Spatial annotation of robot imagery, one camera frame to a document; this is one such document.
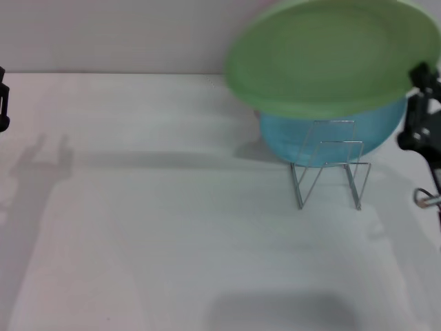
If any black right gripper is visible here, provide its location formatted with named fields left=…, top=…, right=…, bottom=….
left=396, top=61, right=441, bottom=194

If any green plastic plate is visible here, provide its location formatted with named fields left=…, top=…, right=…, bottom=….
left=223, top=0, right=441, bottom=117

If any light blue plastic plate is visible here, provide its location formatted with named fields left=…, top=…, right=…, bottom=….
left=258, top=96, right=409, bottom=167

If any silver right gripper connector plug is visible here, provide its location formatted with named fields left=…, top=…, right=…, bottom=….
left=414, top=188, right=441, bottom=210

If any metal wire plate rack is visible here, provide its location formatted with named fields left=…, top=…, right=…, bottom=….
left=289, top=119, right=372, bottom=211

